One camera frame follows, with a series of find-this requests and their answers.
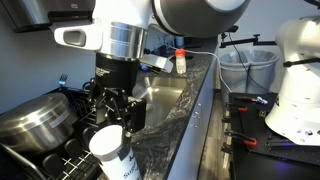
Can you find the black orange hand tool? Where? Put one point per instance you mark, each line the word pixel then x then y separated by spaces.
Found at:
pixel 250 99

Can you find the white sugar canister black label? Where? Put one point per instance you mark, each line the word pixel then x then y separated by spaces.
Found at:
pixel 110 146

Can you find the white cup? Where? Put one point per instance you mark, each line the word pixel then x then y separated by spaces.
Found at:
pixel 180 40

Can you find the black dish rack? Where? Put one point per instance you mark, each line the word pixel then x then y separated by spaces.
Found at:
pixel 66 163

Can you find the paper towel dispenser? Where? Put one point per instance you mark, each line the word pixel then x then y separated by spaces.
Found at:
pixel 33 11

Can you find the red-capped white creamer bottle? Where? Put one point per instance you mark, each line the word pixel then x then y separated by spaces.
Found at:
pixel 180 63

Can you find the stainless steel sink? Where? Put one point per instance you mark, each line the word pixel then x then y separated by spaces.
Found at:
pixel 163 96

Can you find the small square marker tag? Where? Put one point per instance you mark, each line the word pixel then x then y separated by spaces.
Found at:
pixel 262 113

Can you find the white trash bin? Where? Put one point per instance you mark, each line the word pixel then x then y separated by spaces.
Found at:
pixel 245 66

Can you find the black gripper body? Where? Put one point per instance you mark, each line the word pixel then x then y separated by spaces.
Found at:
pixel 116 73

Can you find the black orange bar clamp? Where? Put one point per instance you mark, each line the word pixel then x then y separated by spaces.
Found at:
pixel 238 107
pixel 245 140

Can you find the white base cabinet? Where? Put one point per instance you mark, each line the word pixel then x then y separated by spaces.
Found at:
pixel 191 150

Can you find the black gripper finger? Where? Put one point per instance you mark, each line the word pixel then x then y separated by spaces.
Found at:
pixel 97 106
pixel 137 115

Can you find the gray trash bin with liner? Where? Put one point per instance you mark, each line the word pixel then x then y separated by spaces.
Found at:
pixel 233 70
pixel 263 70

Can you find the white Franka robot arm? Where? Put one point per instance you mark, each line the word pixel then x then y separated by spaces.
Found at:
pixel 200 16

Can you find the stainless steel pot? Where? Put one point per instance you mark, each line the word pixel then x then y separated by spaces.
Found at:
pixel 33 123

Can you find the black perforated breadboard plate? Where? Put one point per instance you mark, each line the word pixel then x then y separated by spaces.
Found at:
pixel 266 126

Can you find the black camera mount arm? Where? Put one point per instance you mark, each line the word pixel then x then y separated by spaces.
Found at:
pixel 246 41

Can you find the black stereo camera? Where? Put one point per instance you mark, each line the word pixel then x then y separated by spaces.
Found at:
pixel 231 29

